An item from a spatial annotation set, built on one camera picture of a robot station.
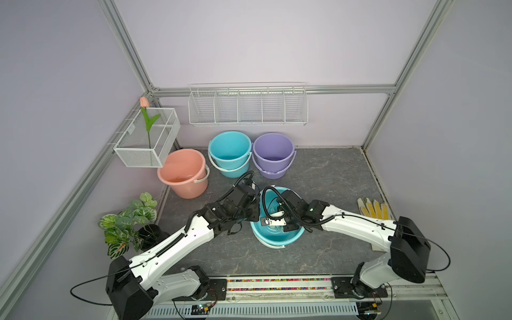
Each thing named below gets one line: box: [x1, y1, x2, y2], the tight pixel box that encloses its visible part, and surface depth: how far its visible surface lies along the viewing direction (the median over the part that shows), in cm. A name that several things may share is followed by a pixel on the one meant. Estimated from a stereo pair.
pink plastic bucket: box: [157, 148, 210, 200], surface depth 97 cm
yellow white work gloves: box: [357, 197, 390, 220], surface depth 96 cm
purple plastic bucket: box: [252, 132, 297, 180], surface depth 102 cm
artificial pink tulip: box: [140, 96, 161, 149], surface depth 86 cm
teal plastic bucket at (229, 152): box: [208, 131, 252, 178], surface depth 101 cm
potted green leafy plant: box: [98, 192, 170, 260], surface depth 66 cm
